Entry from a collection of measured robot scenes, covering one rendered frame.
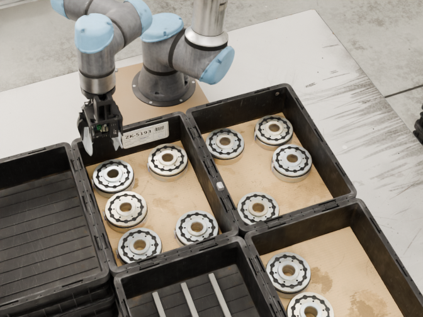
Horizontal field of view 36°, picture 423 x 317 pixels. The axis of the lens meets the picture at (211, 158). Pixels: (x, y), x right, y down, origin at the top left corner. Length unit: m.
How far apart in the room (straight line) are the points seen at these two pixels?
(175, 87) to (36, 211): 0.54
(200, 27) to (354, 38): 1.78
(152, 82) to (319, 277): 0.73
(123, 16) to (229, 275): 0.63
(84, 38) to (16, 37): 2.14
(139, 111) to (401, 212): 0.78
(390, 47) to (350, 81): 1.26
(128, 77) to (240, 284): 0.77
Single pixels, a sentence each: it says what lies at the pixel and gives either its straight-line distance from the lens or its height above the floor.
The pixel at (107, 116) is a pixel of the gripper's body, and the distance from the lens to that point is 1.41.
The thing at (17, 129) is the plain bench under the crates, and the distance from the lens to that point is 2.02.
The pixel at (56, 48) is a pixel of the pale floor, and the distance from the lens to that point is 3.32.
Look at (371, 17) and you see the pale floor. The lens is 3.52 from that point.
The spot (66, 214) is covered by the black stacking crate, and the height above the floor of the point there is 0.83.
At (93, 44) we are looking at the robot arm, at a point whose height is 1.32.
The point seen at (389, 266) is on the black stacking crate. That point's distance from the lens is 1.51.
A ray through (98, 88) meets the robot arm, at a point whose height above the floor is 1.21.
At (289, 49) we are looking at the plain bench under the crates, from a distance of 2.21.
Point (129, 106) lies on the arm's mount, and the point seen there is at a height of 0.80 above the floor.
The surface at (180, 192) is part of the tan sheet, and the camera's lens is 1.64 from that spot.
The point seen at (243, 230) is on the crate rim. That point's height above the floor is 0.93.
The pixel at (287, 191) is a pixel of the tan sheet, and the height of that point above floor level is 0.83.
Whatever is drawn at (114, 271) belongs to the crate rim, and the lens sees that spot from 1.42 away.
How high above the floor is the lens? 2.17
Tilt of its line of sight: 52 degrees down
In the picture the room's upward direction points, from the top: 1 degrees clockwise
